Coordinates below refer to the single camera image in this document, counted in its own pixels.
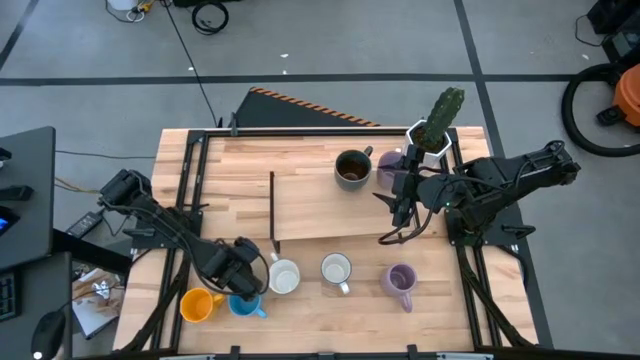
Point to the black aluminium rig frame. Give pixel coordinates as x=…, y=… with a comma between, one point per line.
x=300, y=133

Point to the wooden shelf riser black legs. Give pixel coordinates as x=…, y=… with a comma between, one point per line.
x=320, y=210

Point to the teal mug white interior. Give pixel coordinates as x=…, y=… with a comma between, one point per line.
x=283, y=277

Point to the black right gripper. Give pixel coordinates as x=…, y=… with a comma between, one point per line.
x=425, y=195

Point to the dark grey desk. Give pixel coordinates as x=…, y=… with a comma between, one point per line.
x=45, y=285
x=35, y=165

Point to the black power brick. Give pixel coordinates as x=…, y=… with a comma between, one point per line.
x=85, y=225

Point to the black ramp orange-striped edge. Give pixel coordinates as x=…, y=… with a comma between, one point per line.
x=280, y=112

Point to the black remote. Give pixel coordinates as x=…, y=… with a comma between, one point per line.
x=15, y=193

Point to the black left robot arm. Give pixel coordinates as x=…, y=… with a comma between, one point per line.
x=150, y=210

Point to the lavender ribbed mug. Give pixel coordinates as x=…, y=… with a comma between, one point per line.
x=387, y=165

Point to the white blue leaf-pattern mug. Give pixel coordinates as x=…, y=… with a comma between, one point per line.
x=336, y=270

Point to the white container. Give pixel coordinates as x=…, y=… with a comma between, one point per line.
x=121, y=4

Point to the black keyboard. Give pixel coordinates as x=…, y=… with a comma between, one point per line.
x=9, y=295

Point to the crumpled silver foil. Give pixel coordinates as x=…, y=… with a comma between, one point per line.
x=104, y=290

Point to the black smartphone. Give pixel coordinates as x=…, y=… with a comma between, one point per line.
x=7, y=222

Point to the white hexagonal plant pot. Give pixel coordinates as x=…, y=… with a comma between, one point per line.
x=434, y=160

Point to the light blue faceted mug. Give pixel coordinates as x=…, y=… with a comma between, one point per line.
x=247, y=309

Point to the black equipment cases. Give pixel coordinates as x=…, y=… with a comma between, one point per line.
x=620, y=15

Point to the orange black shop vacuum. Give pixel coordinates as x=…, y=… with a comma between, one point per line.
x=568, y=112

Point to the black computer mouse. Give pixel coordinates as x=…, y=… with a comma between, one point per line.
x=47, y=332

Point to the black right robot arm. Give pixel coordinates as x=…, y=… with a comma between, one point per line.
x=500, y=175

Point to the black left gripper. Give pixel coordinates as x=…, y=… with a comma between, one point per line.
x=235, y=265

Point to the yellow mug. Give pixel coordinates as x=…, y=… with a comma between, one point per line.
x=197, y=305

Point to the dark green glazed mug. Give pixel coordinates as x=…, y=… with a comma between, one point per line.
x=352, y=170

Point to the white paper sheet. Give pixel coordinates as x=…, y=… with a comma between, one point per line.
x=95, y=320

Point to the green cactus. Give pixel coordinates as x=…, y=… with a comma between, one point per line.
x=446, y=112

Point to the orange vacuum cleaner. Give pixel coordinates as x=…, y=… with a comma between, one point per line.
x=630, y=95

